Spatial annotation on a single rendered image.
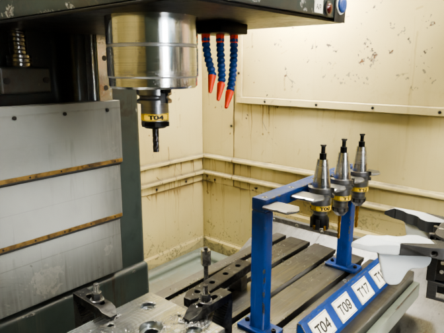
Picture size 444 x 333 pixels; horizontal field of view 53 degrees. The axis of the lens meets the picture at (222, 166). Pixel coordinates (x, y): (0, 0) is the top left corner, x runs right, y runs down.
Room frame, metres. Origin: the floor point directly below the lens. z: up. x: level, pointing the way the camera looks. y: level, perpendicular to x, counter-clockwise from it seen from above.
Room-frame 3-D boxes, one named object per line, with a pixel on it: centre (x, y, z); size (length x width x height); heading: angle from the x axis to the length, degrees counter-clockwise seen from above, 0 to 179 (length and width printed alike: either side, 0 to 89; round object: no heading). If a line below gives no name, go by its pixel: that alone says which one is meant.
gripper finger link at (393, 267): (0.50, -0.21, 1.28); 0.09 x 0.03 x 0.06; 91
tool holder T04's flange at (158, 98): (0.81, 0.12, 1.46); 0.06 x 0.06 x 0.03
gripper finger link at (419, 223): (0.60, -0.27, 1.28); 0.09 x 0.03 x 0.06; 19
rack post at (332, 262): (1.27, -0.38, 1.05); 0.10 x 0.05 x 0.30; 49
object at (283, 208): (0.90, -0.13, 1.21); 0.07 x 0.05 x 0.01; 49
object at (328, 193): (1.03, -0.24, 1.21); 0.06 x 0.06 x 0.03
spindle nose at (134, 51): (0.81, 0.12, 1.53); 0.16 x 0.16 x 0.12
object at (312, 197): (0.99, -0.20, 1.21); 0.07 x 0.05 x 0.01; 49
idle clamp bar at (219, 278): (1.07, 0.01, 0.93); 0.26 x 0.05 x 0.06; 144
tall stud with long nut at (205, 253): (1.12, 0.04, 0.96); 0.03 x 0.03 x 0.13
